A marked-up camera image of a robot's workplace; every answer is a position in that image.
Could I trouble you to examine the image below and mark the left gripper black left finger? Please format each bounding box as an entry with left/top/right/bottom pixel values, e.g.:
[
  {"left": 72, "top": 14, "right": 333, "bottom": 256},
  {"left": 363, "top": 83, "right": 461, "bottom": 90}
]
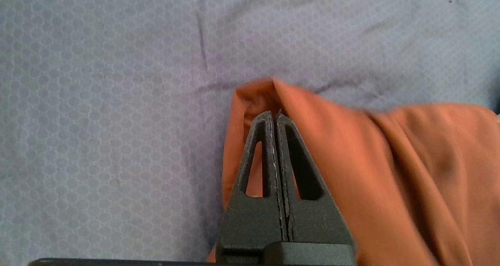
[{"left": 216, "top": 111, "right": 284, "bottom": 266}]

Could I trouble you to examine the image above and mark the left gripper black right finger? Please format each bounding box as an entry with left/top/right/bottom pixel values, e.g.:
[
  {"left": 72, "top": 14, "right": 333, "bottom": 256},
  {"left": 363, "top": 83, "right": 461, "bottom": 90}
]
[{"left": 274, "top": 111, "right": 358, "bottom": 266}]

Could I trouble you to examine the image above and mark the rust brown garment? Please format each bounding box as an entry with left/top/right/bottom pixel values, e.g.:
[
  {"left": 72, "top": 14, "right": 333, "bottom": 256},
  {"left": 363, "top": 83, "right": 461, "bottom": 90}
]
[{"left": 207, "top": 78, "right": 500, "bottom": 266}]

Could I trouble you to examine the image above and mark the blue bed sheet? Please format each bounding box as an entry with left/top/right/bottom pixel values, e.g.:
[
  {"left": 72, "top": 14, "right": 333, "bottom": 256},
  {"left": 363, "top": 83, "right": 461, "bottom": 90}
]
[{"left": 0, "top": 0, "right": 500, "bottom": 266}]

